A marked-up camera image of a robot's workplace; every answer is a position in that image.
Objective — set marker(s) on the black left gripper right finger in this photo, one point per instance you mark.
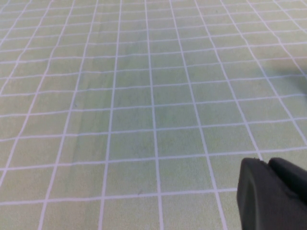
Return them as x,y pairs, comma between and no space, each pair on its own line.
290,177

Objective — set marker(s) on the green checked tablecloth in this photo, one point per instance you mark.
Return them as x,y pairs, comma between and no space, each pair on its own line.
120,95

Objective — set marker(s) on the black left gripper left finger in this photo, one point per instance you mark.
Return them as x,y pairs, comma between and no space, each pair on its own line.
261,198

